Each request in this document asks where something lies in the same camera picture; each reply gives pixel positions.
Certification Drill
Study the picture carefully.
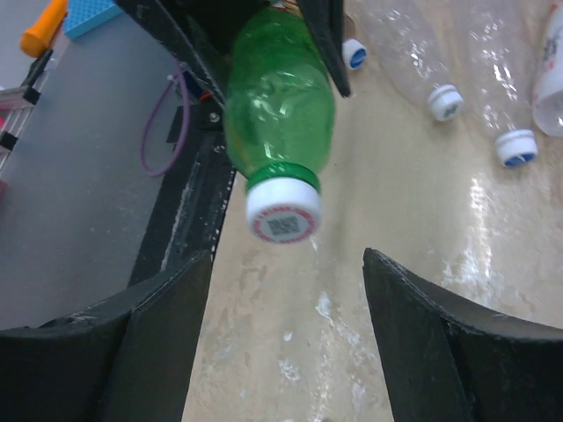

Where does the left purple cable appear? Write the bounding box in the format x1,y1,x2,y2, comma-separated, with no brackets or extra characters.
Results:
140,65,193,178

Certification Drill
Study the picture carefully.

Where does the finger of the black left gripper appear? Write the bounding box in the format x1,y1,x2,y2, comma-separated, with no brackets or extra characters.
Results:
116,0,229,107
298,0,351,98

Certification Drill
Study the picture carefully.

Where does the orange handled tool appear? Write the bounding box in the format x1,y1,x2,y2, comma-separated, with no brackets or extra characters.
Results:
19,0,68,58

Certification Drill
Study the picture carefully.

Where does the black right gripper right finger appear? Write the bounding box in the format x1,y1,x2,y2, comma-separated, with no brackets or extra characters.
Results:
362,249,562,421

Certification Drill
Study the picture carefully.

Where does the clear bottle green label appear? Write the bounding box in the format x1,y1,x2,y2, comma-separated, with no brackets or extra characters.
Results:
532,1,562,137

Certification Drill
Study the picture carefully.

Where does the clear bottle white cap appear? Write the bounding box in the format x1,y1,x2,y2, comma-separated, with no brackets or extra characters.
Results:
348,1,464,122

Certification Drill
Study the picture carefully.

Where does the blue patterned box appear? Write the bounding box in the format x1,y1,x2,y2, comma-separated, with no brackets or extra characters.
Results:
62,0,123,40

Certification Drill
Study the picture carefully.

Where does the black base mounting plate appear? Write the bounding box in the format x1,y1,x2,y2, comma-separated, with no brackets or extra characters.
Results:
128,98,236,286

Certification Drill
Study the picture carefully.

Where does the blue white Pocari cap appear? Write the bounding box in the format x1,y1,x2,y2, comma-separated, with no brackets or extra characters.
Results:
342,38,367,70

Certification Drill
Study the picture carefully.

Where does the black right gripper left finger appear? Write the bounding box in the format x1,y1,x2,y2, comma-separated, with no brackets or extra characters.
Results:
1,251,212,421

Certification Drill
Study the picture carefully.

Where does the green plastic bottle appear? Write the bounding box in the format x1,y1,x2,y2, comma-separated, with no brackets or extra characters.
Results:
223,6,335,244

